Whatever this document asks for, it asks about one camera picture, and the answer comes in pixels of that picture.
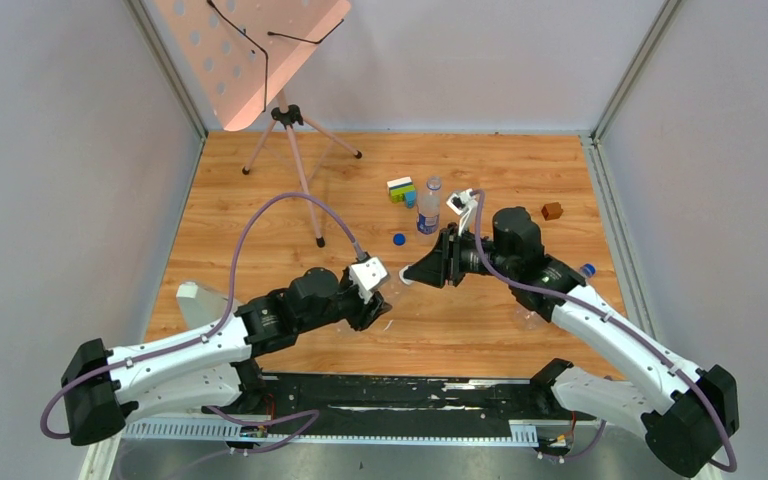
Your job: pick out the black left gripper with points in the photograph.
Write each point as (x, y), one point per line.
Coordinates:
(367, 309)

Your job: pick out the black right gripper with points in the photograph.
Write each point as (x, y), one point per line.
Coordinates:
(441, 265)

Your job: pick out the clear bottle white cap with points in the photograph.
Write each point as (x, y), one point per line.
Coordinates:
(394, 289)

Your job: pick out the clear Pepsi bottle blue label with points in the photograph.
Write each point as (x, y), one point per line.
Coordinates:
(428, 207)

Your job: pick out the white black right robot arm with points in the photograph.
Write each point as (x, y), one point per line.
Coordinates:
(685, 414)

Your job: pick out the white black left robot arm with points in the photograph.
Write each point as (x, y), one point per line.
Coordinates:
(105, 389)

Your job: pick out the clear bottle blue cap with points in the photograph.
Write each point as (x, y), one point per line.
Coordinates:
(528, 319)

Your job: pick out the coloured toy brick stack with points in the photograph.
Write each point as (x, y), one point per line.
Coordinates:
(402, 191)

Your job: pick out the brown small block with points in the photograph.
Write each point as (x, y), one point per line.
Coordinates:
(552, 211)

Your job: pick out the white carton with cap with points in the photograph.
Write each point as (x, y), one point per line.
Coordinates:
(203, 307)

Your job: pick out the pink music stand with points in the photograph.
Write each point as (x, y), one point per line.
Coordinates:
(235, 59)

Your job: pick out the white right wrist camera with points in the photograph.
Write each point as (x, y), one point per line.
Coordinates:
(464, 204)

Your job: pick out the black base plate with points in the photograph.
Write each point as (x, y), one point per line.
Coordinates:
(403, 406)

